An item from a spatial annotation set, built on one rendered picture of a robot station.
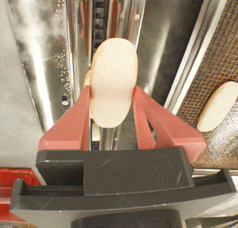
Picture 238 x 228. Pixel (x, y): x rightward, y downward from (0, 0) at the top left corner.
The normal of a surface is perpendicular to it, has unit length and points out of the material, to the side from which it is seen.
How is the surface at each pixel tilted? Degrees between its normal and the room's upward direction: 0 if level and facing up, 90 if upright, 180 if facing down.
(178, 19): 0
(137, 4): 0
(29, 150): 0
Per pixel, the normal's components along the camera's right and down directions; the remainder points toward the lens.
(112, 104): -0.05, 0.66
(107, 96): 0.15, 0.77
